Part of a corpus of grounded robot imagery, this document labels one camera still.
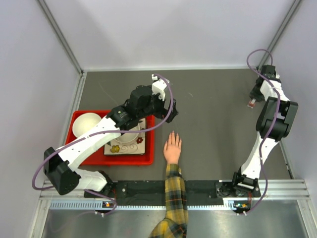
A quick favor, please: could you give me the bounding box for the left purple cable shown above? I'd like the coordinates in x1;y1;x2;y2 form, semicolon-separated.
32;73;174;216

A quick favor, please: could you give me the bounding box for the cream cup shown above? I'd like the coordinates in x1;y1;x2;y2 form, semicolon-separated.
114;124;141;144

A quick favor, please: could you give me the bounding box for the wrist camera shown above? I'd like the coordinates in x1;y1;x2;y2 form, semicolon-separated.
260;75;285;101
152;74;170;101

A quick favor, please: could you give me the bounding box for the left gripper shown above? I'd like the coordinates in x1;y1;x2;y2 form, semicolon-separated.
138;90;178;123

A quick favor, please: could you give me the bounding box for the floral square plate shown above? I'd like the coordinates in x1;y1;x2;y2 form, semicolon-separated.
104;132;146;156

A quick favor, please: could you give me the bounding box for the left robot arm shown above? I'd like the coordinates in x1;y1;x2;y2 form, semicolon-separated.
44;79;178;197

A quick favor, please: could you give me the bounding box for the mannequin hand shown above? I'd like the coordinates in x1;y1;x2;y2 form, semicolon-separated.
163;131;182;164

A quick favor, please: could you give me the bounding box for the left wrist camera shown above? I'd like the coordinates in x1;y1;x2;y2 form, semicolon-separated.
152;74;170;101

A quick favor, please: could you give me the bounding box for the pink nail polish bottle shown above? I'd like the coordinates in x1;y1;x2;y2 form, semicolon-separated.
248;99;256;108

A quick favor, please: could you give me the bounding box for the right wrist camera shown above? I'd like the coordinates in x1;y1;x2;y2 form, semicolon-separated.
260;75;285;101

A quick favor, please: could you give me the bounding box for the aluminium frame rail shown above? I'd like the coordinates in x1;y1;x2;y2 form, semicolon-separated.
40;179;310;211

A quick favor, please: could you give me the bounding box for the yellow plaid sleeve forearm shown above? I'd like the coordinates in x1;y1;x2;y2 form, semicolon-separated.
149;164;188;238

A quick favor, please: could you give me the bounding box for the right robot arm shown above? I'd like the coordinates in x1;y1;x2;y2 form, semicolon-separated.
231;65;298;196

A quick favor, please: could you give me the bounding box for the red plastic tray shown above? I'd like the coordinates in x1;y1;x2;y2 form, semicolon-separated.
61;110;156;166

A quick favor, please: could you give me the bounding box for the white bowl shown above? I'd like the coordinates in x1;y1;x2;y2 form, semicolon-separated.
72;113;102;138

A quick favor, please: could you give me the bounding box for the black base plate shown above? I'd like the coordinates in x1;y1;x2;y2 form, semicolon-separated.
83;179;261;206

